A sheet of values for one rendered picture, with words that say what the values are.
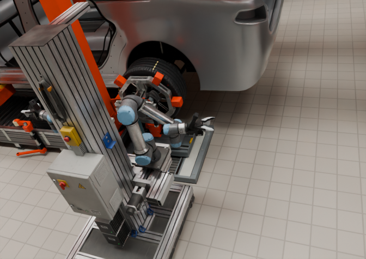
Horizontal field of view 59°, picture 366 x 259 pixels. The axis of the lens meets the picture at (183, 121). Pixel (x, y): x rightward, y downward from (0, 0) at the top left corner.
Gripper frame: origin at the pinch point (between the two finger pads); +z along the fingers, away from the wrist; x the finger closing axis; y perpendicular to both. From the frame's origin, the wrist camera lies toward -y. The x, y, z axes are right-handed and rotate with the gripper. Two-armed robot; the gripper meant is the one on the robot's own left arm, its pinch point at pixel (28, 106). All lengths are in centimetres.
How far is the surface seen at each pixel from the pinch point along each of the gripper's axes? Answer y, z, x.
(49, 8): -71, -15, 40
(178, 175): 106, -87, 77
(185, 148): 93, -79, 107
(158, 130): 62, -61, 87
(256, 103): 94, -108, 225
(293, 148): 102, -177, 168
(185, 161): 104, -83, 98
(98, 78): -2, -21, 62
